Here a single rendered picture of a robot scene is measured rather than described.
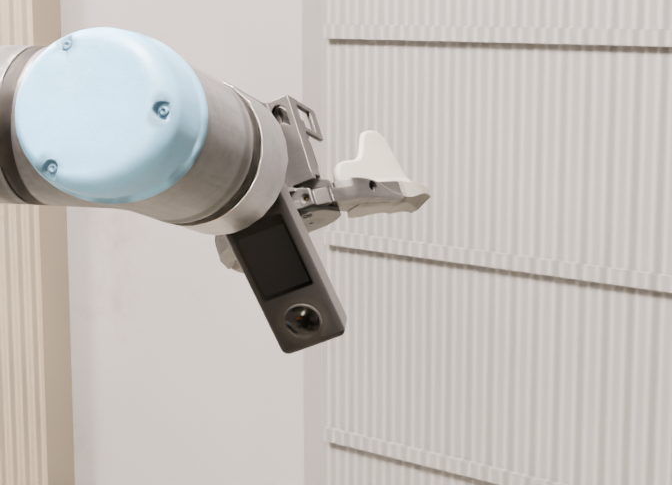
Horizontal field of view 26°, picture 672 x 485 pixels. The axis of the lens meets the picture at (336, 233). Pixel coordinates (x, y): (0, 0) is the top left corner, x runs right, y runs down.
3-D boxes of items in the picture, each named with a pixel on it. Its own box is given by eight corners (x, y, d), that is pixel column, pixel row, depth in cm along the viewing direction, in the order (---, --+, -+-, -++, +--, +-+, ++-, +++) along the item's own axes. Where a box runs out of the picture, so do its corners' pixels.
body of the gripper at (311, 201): (321, 111, 102) (255, 69, 91) (358, 224, 100) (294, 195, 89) (226, 151, 104) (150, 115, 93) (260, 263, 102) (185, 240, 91)
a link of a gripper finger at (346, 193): (409, 171, 101) (306, 180, 95) (416, 191, 100) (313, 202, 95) (372, 197, 104) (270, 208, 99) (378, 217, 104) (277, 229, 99)
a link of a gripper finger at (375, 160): (431, 119, 106) (329, 125, 100) (456, 194, 104) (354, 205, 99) (406, 137, 108) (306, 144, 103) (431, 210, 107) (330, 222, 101)
